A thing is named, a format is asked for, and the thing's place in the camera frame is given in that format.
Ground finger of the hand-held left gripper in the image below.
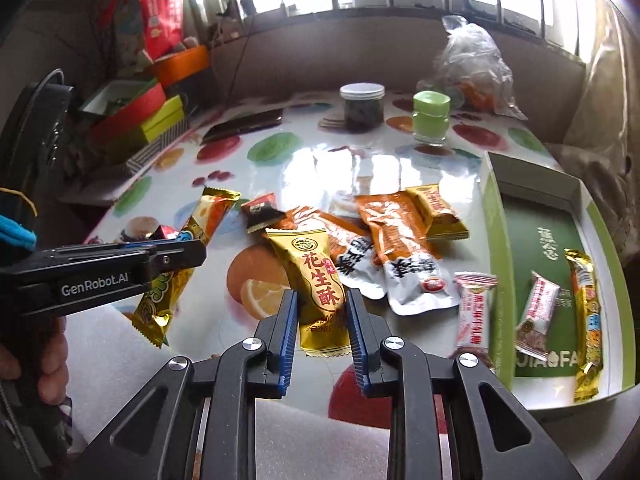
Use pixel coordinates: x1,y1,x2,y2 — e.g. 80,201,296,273
146,241,207,282
39,239,182,262

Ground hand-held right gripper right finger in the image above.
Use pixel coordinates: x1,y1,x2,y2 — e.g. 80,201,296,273
346,288,576,480

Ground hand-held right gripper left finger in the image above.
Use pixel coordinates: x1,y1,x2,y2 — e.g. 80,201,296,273
70,289,299,480

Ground long gold snack bar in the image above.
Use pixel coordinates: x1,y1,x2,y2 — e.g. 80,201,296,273
563,248,605,404
131,186,242,349

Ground gold peanut candy packet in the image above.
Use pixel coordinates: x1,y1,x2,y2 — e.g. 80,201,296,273
404,184,472,242
264,226,352,359

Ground orange and white snack pouch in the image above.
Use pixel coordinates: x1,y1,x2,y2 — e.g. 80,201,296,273
355,191,462,317
280,206,373,293

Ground green and white cardboard box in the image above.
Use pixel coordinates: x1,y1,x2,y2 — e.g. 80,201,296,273
481,151,637,412

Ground person's left hand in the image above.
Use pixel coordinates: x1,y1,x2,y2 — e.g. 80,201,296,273
0,317,70,407

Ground white foam sheet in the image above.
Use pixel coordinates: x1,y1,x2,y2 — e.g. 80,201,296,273
64,304,393,480

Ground small black candy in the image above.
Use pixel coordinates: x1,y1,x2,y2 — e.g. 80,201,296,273
240,192,287,234

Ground striped box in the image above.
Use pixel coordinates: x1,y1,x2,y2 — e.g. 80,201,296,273
126,120,192,177

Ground pink and white snack bar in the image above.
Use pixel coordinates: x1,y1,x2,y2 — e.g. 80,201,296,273
453,270,499,363
514,271,562,362

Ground red box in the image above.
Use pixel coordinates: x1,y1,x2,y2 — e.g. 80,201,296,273
89,80,167,144

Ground fruit print tablecloth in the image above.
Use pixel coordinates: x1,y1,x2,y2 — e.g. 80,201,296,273
59,89,567,480

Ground black phone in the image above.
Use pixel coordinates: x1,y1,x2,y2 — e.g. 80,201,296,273
201,107,284,144

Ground orange box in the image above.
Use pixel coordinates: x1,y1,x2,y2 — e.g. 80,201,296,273
149,44,212,89

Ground colourful gift bag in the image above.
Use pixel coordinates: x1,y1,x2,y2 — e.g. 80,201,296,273
111,0,153,68

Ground clear jar with white lid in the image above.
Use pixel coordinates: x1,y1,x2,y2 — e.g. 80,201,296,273
339,83,387,134

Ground green jar with white lid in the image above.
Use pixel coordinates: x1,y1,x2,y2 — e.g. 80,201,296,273
411,90,452,147

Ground red snack bag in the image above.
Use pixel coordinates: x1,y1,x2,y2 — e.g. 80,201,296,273
136,0,187,62

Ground clear plastic bag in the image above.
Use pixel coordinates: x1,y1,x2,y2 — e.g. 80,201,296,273
416,14,529,122

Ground metal window bars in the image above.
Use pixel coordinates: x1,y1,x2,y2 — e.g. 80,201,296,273
190,0,592,63

